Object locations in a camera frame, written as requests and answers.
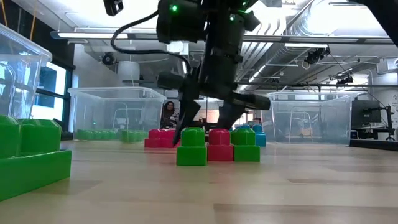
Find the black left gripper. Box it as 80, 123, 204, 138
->
157, 43, 271, 146

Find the large red toy block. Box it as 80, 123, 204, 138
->
144, 128, 182, 149

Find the long green toy block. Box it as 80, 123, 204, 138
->
75, 129, 118, 142

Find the person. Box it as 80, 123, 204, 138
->
160, 100, 180, 129

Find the white ceiling lamp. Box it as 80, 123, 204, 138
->
165, 40, 190, 56

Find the clear plastic storage bin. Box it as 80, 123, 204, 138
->
67, 86, 167, 142
260, 90, 358, 146
0, 23, 53, 125

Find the white cylindrical tank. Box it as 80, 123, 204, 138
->
117, 60, 141, 88

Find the black horizontal pipe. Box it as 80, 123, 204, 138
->
122, 79, 398, 89

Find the black round ceiling device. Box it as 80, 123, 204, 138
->
101, 52, 116, 67

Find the black ceiling spotlight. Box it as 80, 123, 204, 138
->
304, 46, 331, 65
335, 74, 354, 85

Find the long ceiling light bar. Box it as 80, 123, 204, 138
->
49, 30, 398, 45

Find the black computer monitor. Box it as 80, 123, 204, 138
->
351, 99, 382, 130

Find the silver ventilation duct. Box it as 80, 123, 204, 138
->
239, 23, 312, 91

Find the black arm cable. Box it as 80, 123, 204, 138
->
110, 10, 191, 71

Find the orange hanging cable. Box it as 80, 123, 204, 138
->
29, 0, 39, 41
1, 0, 9, 27

